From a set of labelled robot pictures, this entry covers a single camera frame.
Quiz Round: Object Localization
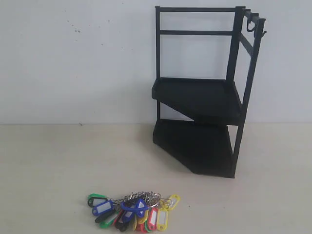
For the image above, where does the bunch of colourful key tags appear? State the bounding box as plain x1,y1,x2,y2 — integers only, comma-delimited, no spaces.
87,191,181,234

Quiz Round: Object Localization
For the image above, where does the black metal corner rack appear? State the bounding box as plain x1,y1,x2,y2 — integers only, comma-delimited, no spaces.
152,6,266,178

